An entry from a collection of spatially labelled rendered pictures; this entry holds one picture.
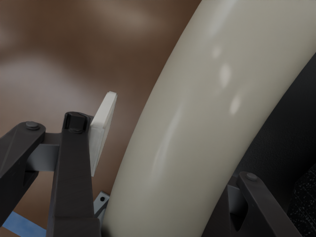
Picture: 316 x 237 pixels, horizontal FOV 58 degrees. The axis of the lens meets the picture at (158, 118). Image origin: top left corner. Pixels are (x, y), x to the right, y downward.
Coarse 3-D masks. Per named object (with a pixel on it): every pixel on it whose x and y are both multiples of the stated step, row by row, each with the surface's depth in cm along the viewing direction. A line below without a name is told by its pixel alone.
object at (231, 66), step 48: (240, 0) 6; (288, 0) 6; (192, 48) 6; (240, 48) 6; (288, 48) 6; (192, 96) 6; (240, 96) 6; (144, 144) 7; (192, 144) 6; (240, 144) 7; (144, 192) 7; (192, 192) 7
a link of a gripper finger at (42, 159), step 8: (48, 136) 13; (56, 136) 14; (40, 144) 13; (48, 144) 13; (56, 144) 13; (32, 152) 13; (40, 152) 13; (48, 152) 13; (56, 152) 13; (32, 160) 13; (40, 160) 13; (48, 160) 13; (56, 160) 13; (32, 168) 13; (40, 168) 13; (48, 168) 13
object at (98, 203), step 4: (100, 192) 115; (100, 196) 115; (104, 196) 115; (108, 196) 116; (96, 200) 116; (100, 200) 115; (104, 200) 116; (96, 204) 117; (100, 204) 116; (96, 208) 117; (104, 212) 114; (100, 216) 113; (100, 220) 109; (100, 224) 107
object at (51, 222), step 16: (80, 112) 14; (64, 128) 13; (80, 128) 14; (64, 144) 12; (80, 144) 12; (64, 160) 11; (80, 160) 11; (64, 176) 10; (80, 176) 10; (64, 192) 9; (80, 192) 9; (64, 208) 8; (80, 208) 9; (48, 224) 10; (64, 224) 7; (80, 224) 7; (96, 224) 8
